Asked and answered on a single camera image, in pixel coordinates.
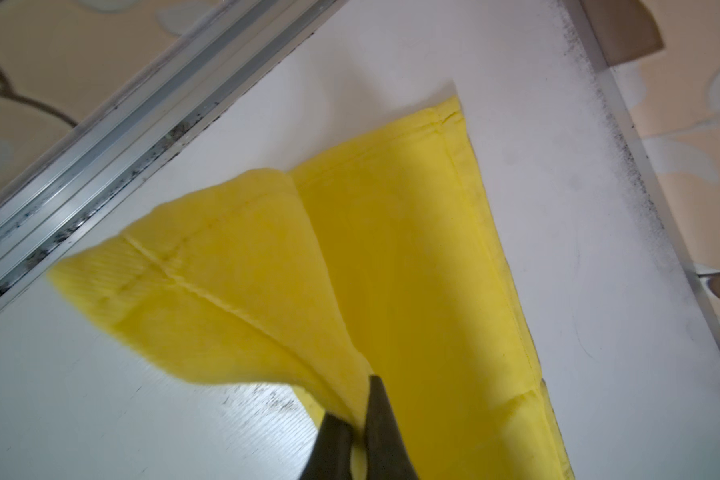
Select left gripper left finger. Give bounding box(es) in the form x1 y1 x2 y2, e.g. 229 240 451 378
299 413 354 480

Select yellow trousers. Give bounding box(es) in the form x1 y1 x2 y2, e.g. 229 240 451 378
49 98 573 479

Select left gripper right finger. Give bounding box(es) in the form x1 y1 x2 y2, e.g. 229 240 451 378
364 375 418 480

